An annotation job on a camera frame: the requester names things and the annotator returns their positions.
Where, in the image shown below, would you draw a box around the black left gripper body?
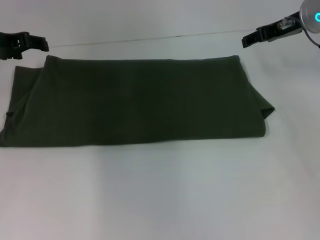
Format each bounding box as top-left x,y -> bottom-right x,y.
0,31 -> 30,61

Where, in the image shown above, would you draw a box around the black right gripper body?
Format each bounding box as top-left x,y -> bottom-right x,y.
257,17 -> 304,43

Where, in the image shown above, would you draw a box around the dark green FREE T-shirt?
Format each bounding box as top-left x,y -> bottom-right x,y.
0,54 -> 276,148

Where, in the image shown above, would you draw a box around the right gripper cable with plug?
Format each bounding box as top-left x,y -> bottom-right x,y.
281,16 -> 320,49

